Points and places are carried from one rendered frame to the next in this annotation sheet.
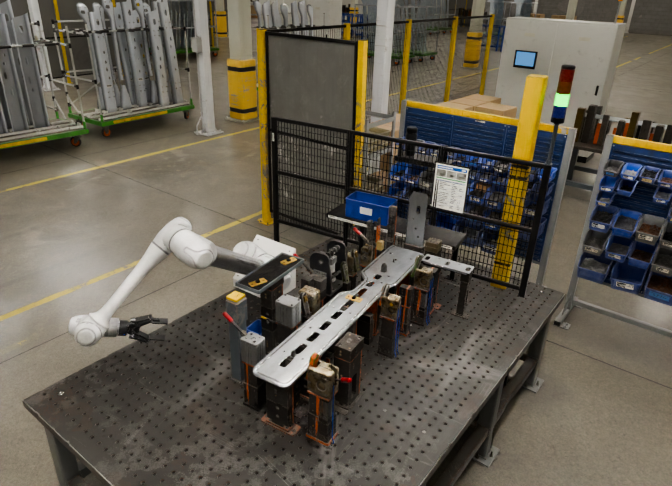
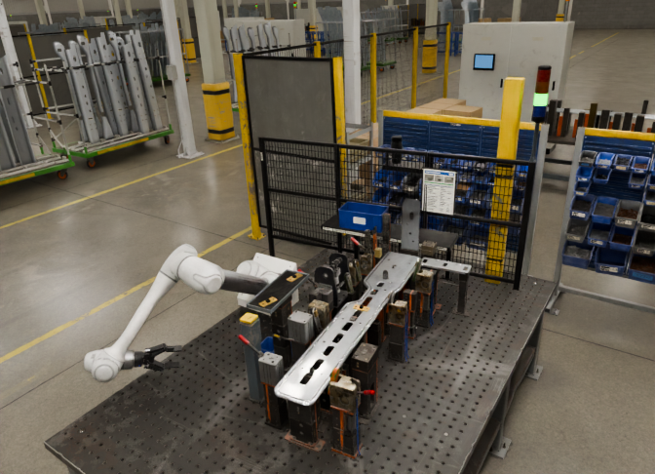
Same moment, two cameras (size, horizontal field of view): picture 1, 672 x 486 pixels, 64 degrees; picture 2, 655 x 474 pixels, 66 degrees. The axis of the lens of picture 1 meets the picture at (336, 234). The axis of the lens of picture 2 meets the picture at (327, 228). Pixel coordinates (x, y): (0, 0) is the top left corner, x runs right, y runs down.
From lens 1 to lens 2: 0.15 m
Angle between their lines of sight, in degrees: 2
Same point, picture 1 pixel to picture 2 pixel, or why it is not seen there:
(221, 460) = not seen: outside the picture
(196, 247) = (205, 273)
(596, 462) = (604, 443)
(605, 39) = (557, 37)
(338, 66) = (315, 83)
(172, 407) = (195, 434)
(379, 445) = (404, 453)
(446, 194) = (436, 198)
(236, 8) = (207, 35)
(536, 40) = (492, 43)
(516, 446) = (526, 435)
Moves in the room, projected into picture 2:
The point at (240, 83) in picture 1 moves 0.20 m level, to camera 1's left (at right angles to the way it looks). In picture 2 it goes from (216, 105) to (206, 106)
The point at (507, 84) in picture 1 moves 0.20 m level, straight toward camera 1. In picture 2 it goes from (469, 86) to (469, 88)
